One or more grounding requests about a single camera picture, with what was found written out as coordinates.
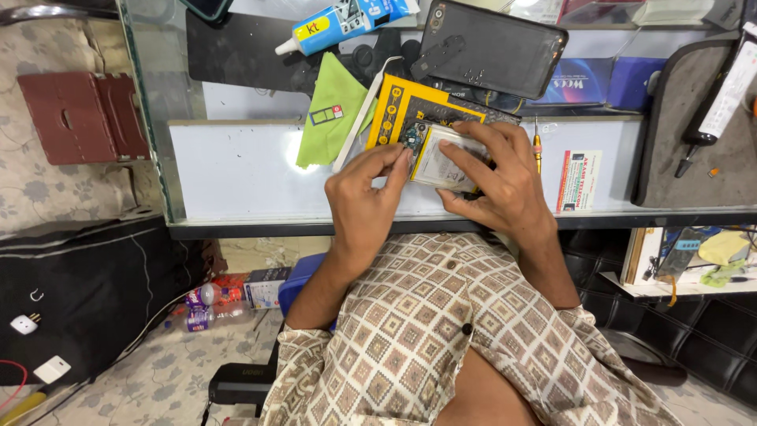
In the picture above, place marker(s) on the person's left hand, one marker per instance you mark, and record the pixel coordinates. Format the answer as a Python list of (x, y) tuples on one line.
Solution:
[(361, 201)]

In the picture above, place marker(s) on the person's right hand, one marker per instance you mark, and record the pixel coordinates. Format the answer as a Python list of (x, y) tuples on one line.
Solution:
[(508, 183)]

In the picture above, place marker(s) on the phone with battery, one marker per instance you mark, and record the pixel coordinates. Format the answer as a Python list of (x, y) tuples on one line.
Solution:
[(440, 163)]

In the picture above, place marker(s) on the white printed card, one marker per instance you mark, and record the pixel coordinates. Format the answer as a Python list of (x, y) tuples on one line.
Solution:
[(578, 180)]

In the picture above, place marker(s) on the white plastic strip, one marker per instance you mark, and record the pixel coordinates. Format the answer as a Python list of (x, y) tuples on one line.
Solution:
[(361, 124)]

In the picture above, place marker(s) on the black cylindrical tube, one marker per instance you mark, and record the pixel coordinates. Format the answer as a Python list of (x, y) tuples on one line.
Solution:
[(491, 97)]

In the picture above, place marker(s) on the small sim card tray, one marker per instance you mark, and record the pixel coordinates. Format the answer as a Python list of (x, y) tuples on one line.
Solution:
[(326, 115)]

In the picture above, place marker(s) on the green cleaning cloth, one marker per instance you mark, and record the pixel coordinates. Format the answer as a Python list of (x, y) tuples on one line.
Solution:
[(331, 112)]

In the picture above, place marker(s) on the blue plastic stool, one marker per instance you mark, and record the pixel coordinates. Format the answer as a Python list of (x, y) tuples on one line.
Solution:
[(295, 284)]

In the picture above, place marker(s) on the blue printed box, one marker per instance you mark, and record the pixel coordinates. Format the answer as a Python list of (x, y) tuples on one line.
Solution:
[(576, 83)]

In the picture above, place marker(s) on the white blue small carton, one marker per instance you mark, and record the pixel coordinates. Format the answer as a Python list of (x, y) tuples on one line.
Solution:
[(266, 288)]

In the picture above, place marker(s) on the black phone back cover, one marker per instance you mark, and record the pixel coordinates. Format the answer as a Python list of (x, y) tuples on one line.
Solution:
[(502, 47)]

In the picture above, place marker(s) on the small black plastic part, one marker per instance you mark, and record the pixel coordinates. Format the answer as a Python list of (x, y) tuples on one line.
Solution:
[(437, 58)]

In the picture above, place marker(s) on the person's patterned shirt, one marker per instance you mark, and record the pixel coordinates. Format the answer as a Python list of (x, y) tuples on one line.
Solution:
[(426, 331)]

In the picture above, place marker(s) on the black round tool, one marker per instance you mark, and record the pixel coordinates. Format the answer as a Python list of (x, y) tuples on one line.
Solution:
[(378, 56)]

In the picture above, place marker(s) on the plain blue box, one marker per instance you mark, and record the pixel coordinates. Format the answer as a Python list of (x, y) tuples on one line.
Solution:
[(636, 83)]

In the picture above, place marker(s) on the grey mat with black rim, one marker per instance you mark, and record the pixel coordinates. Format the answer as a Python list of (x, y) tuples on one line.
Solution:
[(674, 130)]

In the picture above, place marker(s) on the blue white glue tube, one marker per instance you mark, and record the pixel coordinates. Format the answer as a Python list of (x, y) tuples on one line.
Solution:
[(343, 23)]

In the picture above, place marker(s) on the small plastic bottle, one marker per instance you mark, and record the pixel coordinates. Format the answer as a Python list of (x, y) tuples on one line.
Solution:
[(204, 294)]

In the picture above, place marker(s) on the clear plastic bottle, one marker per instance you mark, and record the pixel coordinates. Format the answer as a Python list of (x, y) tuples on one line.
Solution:
[(213, 315)]

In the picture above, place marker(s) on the white shelf with items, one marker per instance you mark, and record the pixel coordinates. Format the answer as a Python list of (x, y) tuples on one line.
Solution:
[(686, 260)]

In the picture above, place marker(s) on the black box device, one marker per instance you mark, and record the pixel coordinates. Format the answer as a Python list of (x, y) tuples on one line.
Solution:
[(239, 384)]

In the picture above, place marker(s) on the white black glue tube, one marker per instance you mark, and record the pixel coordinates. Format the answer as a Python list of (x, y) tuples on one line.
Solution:
[(721, 100)]

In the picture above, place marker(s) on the black quilted seat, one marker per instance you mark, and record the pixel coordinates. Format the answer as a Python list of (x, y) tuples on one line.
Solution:
[(680, 337)]

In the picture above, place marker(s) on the dark teal phone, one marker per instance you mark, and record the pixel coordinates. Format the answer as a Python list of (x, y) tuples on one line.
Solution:
[(204, 7)]

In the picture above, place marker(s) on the black bag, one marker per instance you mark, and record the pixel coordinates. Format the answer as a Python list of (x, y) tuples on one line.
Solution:
[(88, 284)]

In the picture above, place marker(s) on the red folding stool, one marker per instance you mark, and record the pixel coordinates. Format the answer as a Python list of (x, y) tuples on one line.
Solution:
[(77, 115)]

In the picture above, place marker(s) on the white square charger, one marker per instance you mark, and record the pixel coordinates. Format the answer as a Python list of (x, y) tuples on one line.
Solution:
[(52, 369)]

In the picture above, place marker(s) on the white plug adapter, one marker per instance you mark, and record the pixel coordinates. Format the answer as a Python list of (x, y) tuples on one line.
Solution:
[(23, 324)]

